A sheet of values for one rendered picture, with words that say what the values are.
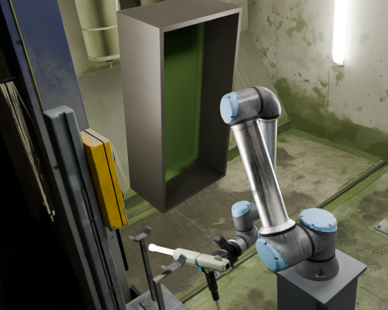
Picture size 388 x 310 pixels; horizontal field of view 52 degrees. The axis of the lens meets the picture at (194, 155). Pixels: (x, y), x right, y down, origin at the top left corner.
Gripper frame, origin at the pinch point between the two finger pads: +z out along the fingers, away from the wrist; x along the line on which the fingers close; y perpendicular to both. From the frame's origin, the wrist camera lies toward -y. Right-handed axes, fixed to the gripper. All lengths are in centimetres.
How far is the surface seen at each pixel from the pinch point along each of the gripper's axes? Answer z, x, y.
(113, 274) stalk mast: 52, -16, -33
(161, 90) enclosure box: -38, 40, -74
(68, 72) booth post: 27, 16, -92
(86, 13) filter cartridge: -84, 147, -133
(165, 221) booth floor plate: -84, 121, 35
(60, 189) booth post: 37, 29, -51
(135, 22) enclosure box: -36, 44, -109
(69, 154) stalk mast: 58, -25, -72
